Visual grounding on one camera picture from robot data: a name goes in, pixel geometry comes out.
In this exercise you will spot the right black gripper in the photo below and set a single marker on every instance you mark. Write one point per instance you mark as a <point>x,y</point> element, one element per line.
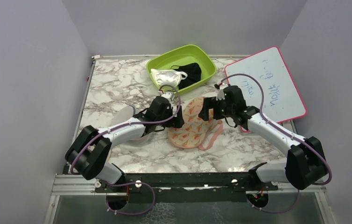
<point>211,103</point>

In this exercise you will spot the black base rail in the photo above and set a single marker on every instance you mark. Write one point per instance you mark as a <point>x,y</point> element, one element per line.
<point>183,187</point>

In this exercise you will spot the white mesh laundry bag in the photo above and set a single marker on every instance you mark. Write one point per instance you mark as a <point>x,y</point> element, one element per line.
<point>125,114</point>

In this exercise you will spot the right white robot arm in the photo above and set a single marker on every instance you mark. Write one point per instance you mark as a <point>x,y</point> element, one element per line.
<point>305,162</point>

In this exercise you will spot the black bra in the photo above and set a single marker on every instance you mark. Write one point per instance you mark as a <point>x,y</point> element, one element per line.
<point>193,72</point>

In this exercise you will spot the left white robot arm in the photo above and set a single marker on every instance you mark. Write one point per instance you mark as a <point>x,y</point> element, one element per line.
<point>88,153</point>

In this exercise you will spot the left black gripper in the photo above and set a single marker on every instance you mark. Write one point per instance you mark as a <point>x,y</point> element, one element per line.
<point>175,122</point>

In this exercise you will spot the pink framed whiteboard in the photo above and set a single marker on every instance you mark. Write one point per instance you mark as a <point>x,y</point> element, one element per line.
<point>265,79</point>

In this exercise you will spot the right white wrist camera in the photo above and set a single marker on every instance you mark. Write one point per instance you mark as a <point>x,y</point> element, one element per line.
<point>220,95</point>

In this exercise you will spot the white satin bra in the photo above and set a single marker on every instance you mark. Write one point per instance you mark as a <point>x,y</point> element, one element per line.
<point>170,77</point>

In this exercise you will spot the green plastic basin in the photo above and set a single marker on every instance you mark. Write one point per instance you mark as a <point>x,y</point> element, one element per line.
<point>189,59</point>

